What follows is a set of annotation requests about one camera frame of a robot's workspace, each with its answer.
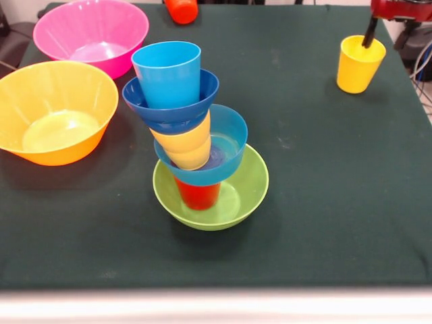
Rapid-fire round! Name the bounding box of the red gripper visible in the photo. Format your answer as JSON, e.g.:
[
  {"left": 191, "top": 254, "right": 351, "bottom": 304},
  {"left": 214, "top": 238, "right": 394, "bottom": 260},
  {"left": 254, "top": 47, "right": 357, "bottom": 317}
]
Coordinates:
[{"left": 361, "top": 0, "right": 432, "bottom": 51}]

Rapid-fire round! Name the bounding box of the light blue plastic bowl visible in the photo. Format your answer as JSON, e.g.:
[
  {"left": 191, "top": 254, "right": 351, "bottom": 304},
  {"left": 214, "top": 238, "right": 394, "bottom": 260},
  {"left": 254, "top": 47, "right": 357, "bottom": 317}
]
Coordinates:
[{"left": 154, "top": 103, "right": 248, "bottom": 187}]

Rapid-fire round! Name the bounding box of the green plastic bowl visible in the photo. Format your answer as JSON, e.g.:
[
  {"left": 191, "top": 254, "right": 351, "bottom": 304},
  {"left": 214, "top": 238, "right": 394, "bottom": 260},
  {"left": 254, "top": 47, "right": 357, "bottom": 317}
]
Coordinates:
[{"left": 153, "top": 143, "right": 270, "bottom": 232}]

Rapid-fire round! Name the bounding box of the light blue plastic cup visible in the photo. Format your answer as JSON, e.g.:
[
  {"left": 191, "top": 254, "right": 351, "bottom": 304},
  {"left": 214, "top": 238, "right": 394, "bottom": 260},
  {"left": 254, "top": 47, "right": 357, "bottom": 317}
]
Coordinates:
[{"left": 131, "top": 40, "right": 202, "bottom": 109}]

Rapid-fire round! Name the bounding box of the amber yellow plastic cup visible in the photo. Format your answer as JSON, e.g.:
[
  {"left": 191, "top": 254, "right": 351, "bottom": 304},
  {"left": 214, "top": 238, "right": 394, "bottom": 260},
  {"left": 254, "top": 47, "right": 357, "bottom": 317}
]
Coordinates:
[{"left": 165, "top": 141, "right": 212, "bottom": 171}]

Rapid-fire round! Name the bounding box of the dark blue plastic bowl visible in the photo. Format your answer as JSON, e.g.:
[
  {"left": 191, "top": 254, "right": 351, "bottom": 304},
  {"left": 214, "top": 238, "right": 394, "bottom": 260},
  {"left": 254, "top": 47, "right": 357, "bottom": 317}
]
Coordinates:
[{"left": 121, "top": 69, "right": 220, "bottom": 136}]

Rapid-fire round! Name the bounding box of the red plastic cup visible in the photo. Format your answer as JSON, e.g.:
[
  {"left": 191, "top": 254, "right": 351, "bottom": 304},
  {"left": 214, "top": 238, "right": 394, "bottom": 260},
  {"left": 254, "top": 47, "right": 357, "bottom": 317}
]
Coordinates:
[{"left": 174, "top": 177, "right": 222, "bottom": 211}]

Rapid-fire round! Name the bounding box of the dark green table cloth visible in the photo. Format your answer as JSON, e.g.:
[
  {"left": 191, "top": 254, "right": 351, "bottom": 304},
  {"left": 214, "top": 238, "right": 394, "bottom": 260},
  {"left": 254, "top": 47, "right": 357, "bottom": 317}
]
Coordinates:
[{"left": 0, "top": 2, "right": 432, "bottom": 290}]

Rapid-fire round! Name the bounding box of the orange plastic cup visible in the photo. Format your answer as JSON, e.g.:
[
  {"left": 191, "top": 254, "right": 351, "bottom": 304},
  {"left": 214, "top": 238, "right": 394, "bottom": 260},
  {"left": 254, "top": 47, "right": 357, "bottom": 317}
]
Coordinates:
[{"left": 164, "top": 0, "right": 199, "bottom": 25}]

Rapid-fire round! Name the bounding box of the large pink plastic bowl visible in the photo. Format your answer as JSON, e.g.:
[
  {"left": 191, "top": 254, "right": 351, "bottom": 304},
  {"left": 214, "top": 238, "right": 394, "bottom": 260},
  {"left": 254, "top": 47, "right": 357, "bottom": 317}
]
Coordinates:
[{"left": 32, "top": 0, "right": 150, "bottom": 80}]

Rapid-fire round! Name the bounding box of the large yellow-orange plastic bowl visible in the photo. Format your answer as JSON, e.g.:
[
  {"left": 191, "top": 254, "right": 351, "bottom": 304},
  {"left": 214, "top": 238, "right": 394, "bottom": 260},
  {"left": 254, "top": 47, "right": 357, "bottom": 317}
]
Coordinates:
[{"left": 0, "top": 60, "right": 119, "bottom": 167}]

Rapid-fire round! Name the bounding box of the tangle of cables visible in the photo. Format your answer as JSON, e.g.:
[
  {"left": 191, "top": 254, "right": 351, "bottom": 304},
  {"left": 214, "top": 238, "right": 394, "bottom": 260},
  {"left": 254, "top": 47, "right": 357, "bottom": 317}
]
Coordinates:
[{"left": 410, "top": 40, "right": 432, "bottom": 115}]

